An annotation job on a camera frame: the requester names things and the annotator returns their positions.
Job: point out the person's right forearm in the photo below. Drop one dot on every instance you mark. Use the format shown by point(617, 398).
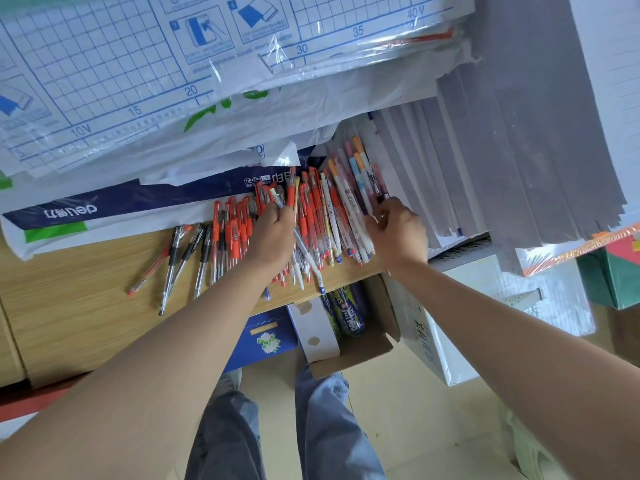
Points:
point(525, 364)

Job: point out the white plastic bag green print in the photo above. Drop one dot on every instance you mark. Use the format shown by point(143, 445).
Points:
point(310, 102)

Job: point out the dark blue packets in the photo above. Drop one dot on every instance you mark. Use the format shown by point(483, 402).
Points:
point(350, 309)

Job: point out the person's right fingers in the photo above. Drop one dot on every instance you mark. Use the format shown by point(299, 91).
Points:
point(384, 212)

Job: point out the stack of white paper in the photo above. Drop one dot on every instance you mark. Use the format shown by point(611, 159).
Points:
point(615, 69)

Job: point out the white pen with blue tip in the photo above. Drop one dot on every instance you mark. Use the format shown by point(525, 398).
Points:
point(311, 262)

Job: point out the blue and white plastic package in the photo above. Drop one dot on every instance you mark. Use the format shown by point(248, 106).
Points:
point(125, 202)

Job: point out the stack of grey folders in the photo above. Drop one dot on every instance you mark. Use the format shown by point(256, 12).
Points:
point(525, 144)

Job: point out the person's left forearm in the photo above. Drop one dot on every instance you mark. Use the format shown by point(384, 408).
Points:
point(150, 384)

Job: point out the pile of white coloured-cap pens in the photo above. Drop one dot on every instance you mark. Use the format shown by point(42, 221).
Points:
point(350, 209)

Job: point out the blue box with green print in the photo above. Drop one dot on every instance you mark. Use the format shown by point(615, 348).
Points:
point(265, 339)

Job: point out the single red gel pen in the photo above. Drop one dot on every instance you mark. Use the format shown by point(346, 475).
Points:
point(155, 267)

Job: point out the small white box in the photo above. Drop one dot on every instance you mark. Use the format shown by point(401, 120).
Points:
point(315, 329)

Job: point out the person's grey shoe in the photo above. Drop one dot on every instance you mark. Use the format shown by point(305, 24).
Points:
point(229, 380)

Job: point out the person's left hand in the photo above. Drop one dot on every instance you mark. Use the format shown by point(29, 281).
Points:
point(272, 237)

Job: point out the blue grid printed film pack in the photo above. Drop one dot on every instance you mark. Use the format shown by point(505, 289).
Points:
point(115, 59)

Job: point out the wooden cabinet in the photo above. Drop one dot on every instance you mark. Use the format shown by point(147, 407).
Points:
point(75, 304)

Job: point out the white paper carton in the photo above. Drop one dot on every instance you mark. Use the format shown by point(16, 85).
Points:
point(480, 289)

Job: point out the brown cardboard box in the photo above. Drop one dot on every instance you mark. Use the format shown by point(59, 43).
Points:
point(365, 349)

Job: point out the person's blue jeans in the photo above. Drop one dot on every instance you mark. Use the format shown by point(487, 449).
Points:
point(325, 429)

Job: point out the person's right hand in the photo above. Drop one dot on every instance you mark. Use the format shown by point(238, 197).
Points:
point(402, 237)

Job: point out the orange wrapped packet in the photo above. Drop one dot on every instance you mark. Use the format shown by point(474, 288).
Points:
point(565, 254)

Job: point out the person's left fingers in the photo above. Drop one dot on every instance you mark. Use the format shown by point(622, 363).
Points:
point(275, 210)

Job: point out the pile of red gel pens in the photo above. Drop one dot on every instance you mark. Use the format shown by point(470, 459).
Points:
point(312, 214)

